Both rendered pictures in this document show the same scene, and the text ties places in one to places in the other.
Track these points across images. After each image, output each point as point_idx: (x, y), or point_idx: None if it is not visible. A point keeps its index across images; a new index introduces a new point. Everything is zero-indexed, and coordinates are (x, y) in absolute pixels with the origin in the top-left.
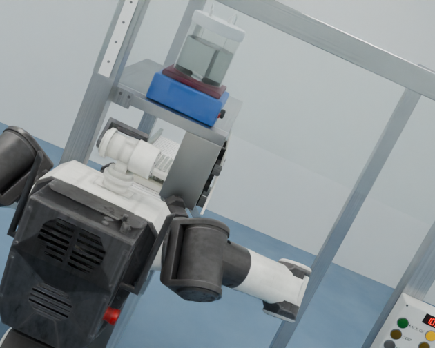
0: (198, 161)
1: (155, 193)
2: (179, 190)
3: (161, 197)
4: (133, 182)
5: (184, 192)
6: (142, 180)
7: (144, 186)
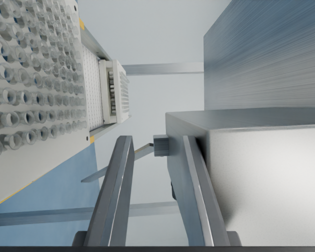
0: None
1: (99, 96)
2: (278, 213)
3: (191, 141)
4: (98, 72)
5: (274, 238)
6: (104, 79)
7: (99, 84)
